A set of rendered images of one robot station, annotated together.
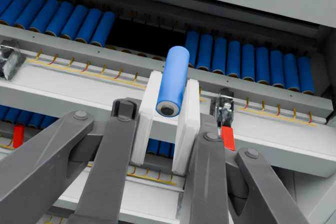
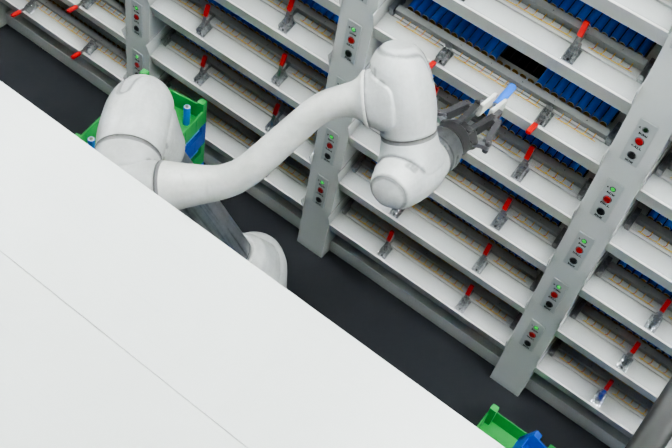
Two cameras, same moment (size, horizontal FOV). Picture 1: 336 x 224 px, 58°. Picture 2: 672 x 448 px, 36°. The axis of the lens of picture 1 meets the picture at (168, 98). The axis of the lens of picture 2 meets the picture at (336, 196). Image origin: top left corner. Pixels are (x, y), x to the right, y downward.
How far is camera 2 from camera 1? 1.95 m
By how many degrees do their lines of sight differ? 27
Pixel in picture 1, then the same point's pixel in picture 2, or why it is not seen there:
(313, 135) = (591, 146)
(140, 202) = (492, 159)
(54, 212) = not seen: hidden behind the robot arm
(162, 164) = (515, 141)
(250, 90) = (564, 109)
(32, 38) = (460, 45)
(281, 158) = (569, 152)
